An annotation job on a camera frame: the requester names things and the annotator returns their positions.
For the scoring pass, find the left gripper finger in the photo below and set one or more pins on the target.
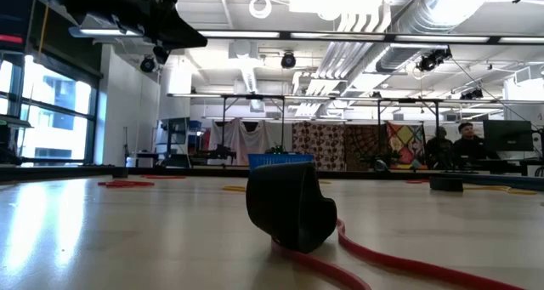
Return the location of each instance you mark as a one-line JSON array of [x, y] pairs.
[[183, 32]]

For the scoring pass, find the red rubber band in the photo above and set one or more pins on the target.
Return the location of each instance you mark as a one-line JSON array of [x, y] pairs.
[[414, 181], [125, 183], [163, 177]]

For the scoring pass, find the yellow rubber band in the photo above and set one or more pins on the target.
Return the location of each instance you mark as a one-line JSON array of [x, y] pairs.
[[234, 189], [325, 182], [520, 191]]

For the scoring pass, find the black ceiling spotlight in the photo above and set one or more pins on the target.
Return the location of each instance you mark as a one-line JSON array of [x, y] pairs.
[[288, 60], [433, 59], [147, 64]]

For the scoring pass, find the ceiling strip lamp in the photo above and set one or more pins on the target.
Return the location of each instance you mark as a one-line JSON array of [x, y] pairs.
[[106, 32]]

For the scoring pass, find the black monitor on stand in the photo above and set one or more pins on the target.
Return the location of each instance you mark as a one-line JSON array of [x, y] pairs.
[[174, 132]]

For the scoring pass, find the white cloth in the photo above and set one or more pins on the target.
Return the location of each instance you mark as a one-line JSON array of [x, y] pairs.
[[251, 141]]

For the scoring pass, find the black monitor red bar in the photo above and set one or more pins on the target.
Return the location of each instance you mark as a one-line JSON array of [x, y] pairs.
[[13, 18]]

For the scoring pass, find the large window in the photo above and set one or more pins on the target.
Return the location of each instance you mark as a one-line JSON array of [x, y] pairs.
[[55, 111]]

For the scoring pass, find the blue plastic basket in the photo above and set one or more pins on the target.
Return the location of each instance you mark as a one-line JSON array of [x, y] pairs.
[[280, 159]]

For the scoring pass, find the brown patterned cloth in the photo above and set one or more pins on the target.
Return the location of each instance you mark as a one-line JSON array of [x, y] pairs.
[[319, 145]]

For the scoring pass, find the dark patterned cloth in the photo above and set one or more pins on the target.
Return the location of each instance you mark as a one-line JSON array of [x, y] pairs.
[[365, 143]]

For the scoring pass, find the colourful diamond cloth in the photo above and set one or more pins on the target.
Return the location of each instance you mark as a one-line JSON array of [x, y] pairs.
[[406, 143]]

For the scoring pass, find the person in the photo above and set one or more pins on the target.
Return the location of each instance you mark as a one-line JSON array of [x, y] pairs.
[[439, 149], [472, 147]]

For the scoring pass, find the black binder clip with band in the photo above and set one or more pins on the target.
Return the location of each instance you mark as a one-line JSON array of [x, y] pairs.
[[408, 268]]

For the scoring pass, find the black station frame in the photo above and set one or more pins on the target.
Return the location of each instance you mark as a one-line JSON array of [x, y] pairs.
[[224, 120], [437, 115]]

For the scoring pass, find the black aluminium table frame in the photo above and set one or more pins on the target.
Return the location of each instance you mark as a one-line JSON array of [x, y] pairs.
[[64, 171]]

